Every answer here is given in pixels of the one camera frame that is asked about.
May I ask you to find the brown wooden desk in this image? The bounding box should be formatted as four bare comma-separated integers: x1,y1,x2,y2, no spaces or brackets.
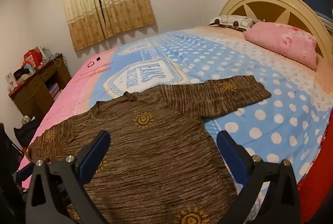
9,53,72,118

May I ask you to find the black bag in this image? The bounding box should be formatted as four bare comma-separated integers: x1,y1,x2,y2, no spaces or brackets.
14,116,39,148

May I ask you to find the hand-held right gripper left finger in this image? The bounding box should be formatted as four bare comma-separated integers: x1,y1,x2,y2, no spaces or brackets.
25,130,112,224

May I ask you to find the wide beige floral curtain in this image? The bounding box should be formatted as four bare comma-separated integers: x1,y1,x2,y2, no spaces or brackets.
60,0,158,52

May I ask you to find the dark clothes pile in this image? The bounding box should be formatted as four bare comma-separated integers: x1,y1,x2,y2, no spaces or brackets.
13,68,35,82

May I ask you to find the white printed box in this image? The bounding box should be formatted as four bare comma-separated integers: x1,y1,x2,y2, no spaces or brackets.
6,71,19,91

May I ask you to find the red gift bag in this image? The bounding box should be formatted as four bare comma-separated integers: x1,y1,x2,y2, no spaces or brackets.
23,49,42,69

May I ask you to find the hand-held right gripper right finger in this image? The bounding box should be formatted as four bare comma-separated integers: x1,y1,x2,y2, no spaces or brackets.
216,131,302,224

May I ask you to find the pink pillow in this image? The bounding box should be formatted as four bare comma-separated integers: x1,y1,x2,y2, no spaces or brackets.
243,22,318,71

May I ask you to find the brown knit sweater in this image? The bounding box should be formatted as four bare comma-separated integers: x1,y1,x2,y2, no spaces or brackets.
27,75,272,224

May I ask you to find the white patterned pillow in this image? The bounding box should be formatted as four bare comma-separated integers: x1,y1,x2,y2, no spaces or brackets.
208,14,262,31

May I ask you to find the polka dot printed blanket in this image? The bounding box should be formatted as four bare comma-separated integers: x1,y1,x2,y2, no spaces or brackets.
17,22,333,224

